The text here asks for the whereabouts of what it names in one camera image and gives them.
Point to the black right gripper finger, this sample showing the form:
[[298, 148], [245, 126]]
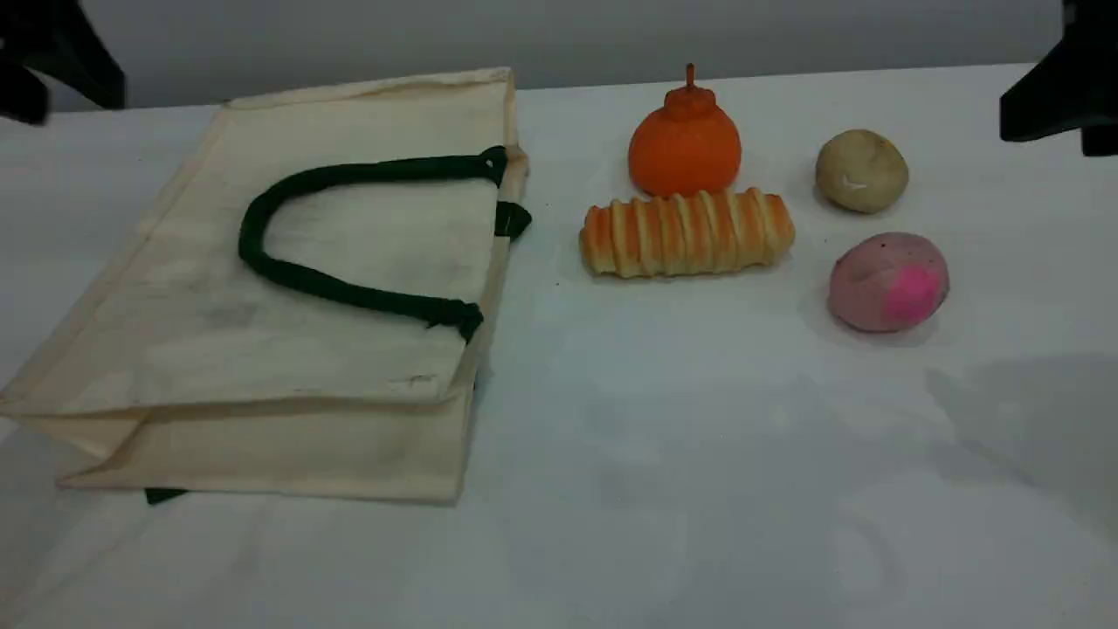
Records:
[[1048, 96], [1102, 105]]

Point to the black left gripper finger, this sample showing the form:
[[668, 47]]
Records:
[[19, 92], [70, 44]]

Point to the long striped bread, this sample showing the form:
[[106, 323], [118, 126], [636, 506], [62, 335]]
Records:
[[686, 234]]

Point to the beige round potato toy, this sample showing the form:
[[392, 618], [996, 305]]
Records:
[[860, 170]]

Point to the pink round fruit toy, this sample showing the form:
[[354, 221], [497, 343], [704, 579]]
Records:
[[873, 284]]

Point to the orange fruit toy with stem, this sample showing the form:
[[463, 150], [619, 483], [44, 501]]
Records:
[[686, 153]]

